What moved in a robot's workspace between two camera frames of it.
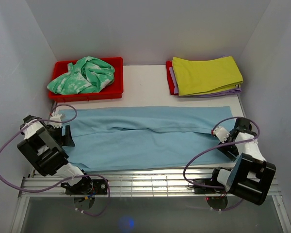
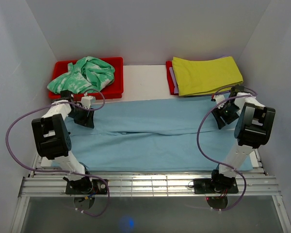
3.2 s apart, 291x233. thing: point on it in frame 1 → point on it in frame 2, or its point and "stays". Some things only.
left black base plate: (87, 186) stays
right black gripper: (224, 150) → (218, 113)
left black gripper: (66, 140) → (88, 122)
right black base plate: (199, 190) stays
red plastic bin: (114, 90) stays
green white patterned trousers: (91, 74) stays
